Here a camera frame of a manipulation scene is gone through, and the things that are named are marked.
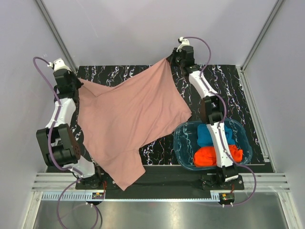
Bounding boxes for pink t shirt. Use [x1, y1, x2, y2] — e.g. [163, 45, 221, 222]
[77, 59, 192, 190]

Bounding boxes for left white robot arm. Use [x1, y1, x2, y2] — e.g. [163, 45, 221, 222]
[36, 58, 103, 189]

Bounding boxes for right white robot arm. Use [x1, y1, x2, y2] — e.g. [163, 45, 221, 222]
[167, 36, 238, 189]

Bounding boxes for blue t shirt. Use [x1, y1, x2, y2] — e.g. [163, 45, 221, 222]
[197, 124, 235, 147]

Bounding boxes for blue transparent plastic bin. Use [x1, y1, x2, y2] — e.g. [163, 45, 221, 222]
[173, 118, 253, 171]

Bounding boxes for orange t shirt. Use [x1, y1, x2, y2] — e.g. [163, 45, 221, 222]
[193, 145, 243, 167]

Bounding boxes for left small control board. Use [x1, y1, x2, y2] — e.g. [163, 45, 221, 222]
[92, 192, 105, 199]

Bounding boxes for small control board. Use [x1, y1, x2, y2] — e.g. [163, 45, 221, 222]
[221, 193, 235, 202]
[92, 192, 105, 199]

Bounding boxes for right small control board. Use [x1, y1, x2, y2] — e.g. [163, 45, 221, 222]
[221, 193, 235, 202]

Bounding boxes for left aluminium corner post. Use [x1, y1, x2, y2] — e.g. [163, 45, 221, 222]
[34, 0, 78, 72]

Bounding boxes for aluminium corner post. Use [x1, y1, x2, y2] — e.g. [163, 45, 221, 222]
[240, 0, 285, 72]
[34, 0, 78, 72]

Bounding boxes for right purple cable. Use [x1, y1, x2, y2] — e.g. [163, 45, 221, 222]
[184, 36, 257, 206]

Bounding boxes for purple cable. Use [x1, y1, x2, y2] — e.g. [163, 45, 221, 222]
[32, 56, 103, 229]
[184, 36, 257, 206]

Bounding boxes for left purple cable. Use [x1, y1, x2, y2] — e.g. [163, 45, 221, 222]
[32, 56, 103, 229]

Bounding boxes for aluminium frame rail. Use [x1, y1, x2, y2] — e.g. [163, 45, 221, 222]
[31, 173, 290, 192]

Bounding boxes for right aluminium corner post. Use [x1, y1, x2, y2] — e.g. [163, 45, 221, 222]
[240, 0, 285, 72]

